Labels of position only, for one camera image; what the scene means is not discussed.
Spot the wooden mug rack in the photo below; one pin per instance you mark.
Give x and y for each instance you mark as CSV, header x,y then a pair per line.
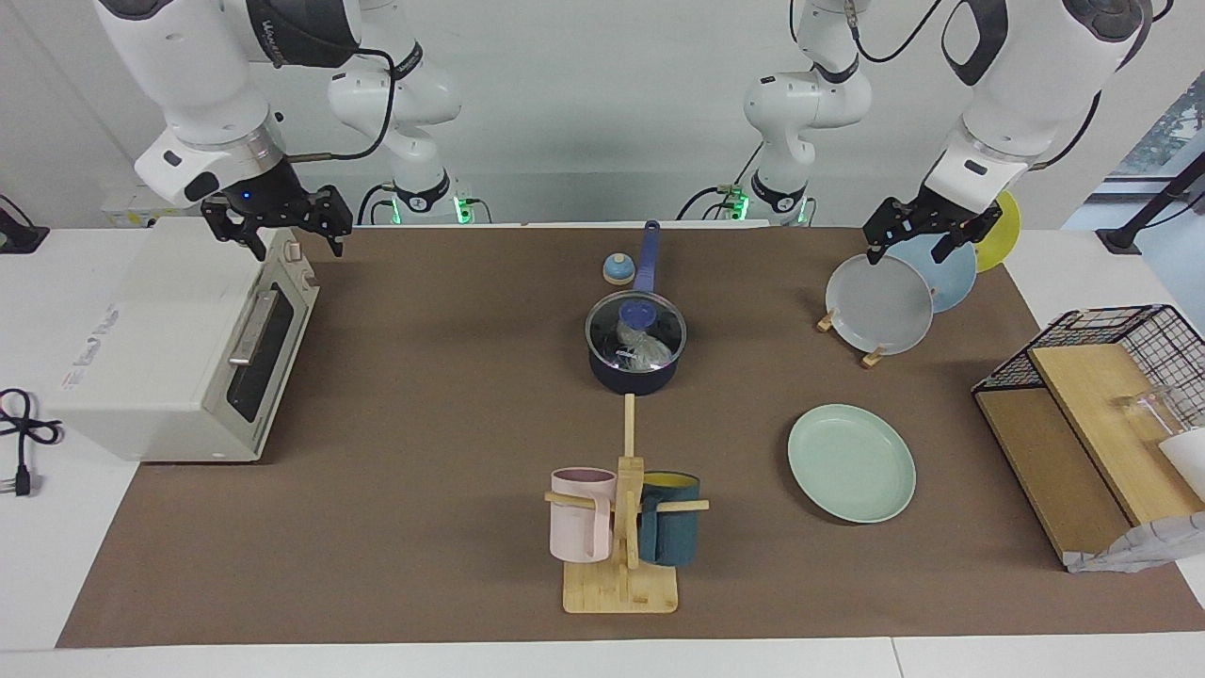
x,y
621,589

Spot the brown table mat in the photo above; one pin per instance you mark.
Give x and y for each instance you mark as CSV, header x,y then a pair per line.
x,y
424,424

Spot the mint green plate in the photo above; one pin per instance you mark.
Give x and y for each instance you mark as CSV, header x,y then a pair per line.
x,y
852,463

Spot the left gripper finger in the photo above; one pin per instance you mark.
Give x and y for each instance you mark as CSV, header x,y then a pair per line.
x,y
942,249
875,251

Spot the pink mug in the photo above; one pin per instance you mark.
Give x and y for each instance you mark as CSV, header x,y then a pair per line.
x,y
579,523

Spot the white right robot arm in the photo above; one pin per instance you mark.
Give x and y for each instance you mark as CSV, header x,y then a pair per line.
x,y
188,75

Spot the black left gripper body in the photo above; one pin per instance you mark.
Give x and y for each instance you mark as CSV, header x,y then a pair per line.
x,y
941,215

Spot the yellow plate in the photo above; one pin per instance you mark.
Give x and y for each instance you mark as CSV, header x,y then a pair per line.
x,y
1000,247

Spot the black clamp stand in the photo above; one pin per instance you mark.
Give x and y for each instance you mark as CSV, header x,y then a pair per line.
x,y
19,240

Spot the light blue plate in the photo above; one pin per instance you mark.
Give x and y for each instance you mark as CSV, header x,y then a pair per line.
x,y
955,278

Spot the glass lid with blue knob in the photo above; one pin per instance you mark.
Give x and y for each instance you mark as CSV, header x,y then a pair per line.
x,y
635,311

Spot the light bamboo board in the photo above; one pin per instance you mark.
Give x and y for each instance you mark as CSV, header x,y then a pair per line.
x,y
1101,414

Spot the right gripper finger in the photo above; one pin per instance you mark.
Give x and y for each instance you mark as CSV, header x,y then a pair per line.
x,y
337,237
256,243

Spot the clear glass cup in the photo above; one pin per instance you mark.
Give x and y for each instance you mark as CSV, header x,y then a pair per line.
x,y
1153,410

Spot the black tripod leg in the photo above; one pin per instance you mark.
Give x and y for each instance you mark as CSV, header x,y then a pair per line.
x,y
1120,237

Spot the dark teal mug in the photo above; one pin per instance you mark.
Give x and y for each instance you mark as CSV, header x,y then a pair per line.
x,y
673,532

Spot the grey patterned bag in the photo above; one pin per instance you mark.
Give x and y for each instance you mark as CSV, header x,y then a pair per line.
x,y
1139,548

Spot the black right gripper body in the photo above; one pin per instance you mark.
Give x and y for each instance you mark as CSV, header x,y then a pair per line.
x,y
273,202

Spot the wooden plate rack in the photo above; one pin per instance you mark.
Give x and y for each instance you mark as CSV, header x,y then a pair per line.
x,y
873,358

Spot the dark blue saucepan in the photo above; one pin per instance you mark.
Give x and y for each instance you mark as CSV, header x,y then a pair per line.
x,y
631,381

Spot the grey plate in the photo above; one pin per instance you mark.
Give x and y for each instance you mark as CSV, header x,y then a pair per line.
x,y
880,306

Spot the white power strip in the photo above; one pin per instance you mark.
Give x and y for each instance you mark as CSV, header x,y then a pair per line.
x,y
127,207

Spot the white toaster oven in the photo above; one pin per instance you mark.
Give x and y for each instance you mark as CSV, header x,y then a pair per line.
x,y
151,330

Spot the white cup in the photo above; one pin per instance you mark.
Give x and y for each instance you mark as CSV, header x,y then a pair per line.
x,y
1188,461

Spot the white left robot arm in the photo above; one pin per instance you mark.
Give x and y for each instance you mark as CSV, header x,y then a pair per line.
x,y
1026,85

